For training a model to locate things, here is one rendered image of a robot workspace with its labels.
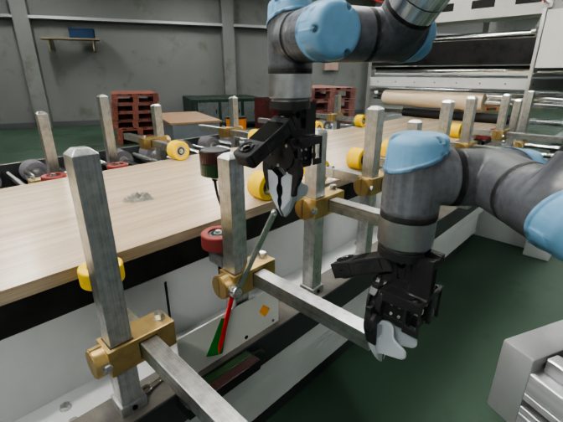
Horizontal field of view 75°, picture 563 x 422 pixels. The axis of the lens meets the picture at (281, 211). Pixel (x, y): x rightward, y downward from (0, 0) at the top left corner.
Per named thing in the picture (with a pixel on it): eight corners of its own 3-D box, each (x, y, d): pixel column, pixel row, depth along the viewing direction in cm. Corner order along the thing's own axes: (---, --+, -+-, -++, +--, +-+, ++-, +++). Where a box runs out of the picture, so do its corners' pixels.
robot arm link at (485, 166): (565, 227, 42) (469, 227, 42) (508, 196, 53) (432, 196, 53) (585, 160, 40) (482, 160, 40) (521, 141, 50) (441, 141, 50)
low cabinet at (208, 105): (246, 119, 1033) (245, 94, 1009) (265, 126, 893) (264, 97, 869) (184, 121, 975) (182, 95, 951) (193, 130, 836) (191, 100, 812)
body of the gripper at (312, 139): (322, 167, 69) (325, 100, 65) (291, 175, 63) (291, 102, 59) (292, 160, 74) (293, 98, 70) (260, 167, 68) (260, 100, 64)
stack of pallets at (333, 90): (276, 140, 719) (276, 85, 683) (320, 137, 749) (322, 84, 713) (303, 153, 599) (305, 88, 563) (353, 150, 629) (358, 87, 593)
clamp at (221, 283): (275, 278, 82) (275, 258, 80) (227, 304, 73) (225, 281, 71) (258, 269, 86) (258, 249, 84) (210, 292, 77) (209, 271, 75)
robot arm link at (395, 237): (369, 215, 50) (398, 201, 55) (365, 245, 51) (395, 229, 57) (422, 231, 45) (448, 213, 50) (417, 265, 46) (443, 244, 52)
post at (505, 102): (493, 186, 200) (512, 94, 183) (490, 187, 198) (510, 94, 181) (485, 184, 202) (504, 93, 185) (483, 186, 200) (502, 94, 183)
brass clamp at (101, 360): (178, 345, 66) (176, 321, 64) (101, 388, 57) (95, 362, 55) (162, 329, 70) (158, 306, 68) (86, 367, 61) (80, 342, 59)
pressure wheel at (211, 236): (244, 273, 88) (242, 229, 84) (217, 286, 83) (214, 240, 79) (224, 262, 94) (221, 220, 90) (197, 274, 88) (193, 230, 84)
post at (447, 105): (435, 222, 150) (455, 100, 133) (431, 224, 147) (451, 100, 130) (426, 219, 152) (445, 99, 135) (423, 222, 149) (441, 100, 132)
